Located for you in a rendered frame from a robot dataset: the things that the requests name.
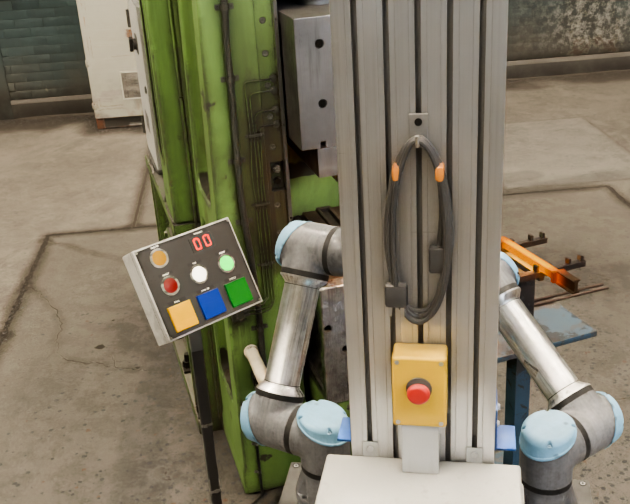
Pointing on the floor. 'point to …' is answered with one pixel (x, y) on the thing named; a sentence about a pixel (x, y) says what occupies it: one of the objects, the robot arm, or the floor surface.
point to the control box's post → (205, 414)
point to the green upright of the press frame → (212, 131)
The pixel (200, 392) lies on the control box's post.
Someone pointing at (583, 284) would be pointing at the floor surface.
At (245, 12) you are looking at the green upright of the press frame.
